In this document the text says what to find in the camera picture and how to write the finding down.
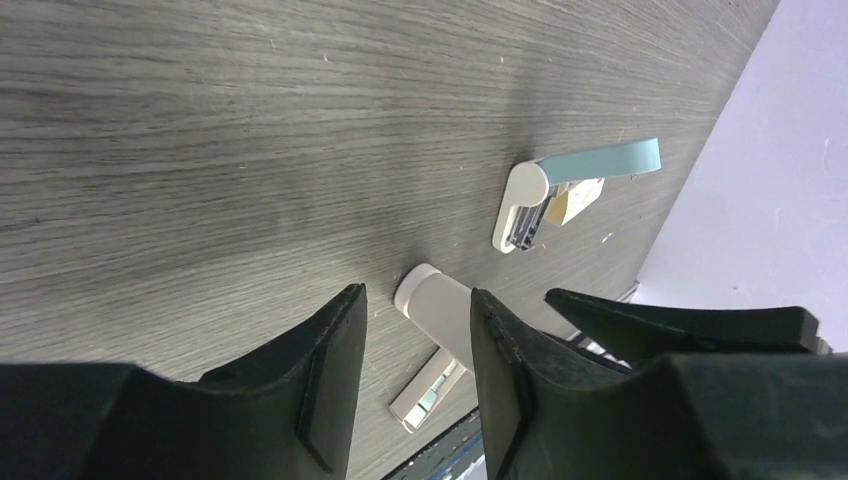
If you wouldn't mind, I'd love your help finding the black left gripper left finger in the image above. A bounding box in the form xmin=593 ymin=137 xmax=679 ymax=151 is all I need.
xmin=1 ymin=284 xmax=367 ymax=479

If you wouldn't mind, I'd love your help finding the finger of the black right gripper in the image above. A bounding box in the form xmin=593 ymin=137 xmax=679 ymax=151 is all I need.
xmin=545 ymin=288 xmax=832 ymax=365

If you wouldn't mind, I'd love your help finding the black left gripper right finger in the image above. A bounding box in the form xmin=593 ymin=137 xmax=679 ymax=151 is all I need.
xmin=470 ymin=289 xmax=847 ymax=479

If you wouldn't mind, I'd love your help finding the white staple box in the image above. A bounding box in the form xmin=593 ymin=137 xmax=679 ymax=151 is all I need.
xmin=544 ymin=178 xmax=605 ymax=227

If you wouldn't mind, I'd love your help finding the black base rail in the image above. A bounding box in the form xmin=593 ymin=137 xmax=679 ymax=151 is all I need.
xmin=384 ymin=408 xmax=483 ymax=480

